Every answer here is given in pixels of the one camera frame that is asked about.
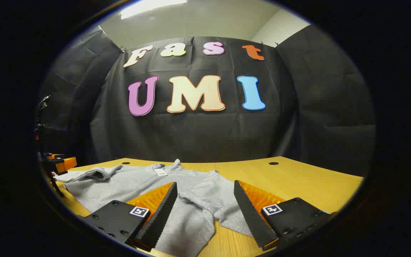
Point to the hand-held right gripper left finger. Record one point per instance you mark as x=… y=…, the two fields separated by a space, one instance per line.
x=159 y=217

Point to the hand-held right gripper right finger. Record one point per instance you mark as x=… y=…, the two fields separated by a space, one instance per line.
x=252 y=217

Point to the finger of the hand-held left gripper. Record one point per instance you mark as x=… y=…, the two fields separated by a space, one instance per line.
x=52 y=156
x=70 y=163

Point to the grey sweatshirt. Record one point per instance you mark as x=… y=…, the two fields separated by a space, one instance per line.
x=198 y=200

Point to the black backdrop cloth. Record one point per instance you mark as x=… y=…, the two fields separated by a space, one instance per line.
x=198 y=135

